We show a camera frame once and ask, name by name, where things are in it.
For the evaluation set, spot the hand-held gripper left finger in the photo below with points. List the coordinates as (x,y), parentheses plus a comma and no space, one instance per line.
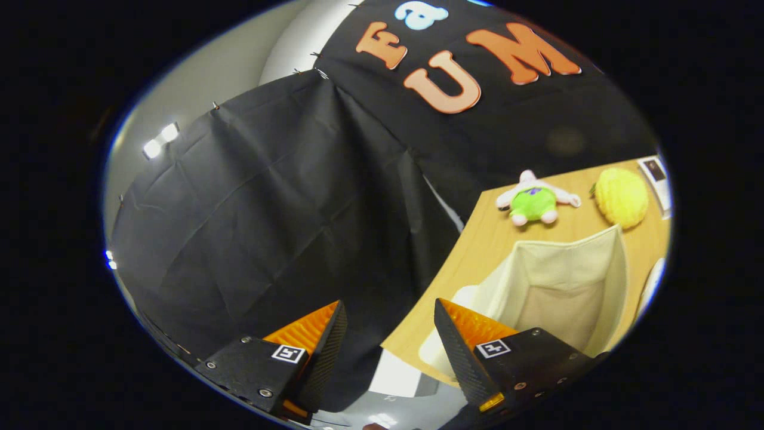
(325,364)

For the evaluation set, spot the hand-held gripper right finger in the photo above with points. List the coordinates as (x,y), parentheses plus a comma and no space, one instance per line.
(462,358)

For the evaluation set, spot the brown fabric storage box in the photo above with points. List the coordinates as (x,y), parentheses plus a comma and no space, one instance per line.
(555,298)

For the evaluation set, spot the white canvas shoe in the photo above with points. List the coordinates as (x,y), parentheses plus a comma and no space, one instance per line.
(652,286)

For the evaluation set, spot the black backdrop cloth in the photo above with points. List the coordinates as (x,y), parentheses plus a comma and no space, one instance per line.
(268,227)

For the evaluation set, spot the pink green plush toy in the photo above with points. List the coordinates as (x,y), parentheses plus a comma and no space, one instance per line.
(533,203)

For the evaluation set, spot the yellow plush ball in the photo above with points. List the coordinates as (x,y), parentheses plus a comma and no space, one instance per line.
(622,197)

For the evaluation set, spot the small ceiling light panel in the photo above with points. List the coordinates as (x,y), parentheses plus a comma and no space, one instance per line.
(111,259)

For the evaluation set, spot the white book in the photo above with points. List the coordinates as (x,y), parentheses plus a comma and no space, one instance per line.
(655,179)

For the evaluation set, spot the large ceiling light panel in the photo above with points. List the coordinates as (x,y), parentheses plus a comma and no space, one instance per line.
(160,140)

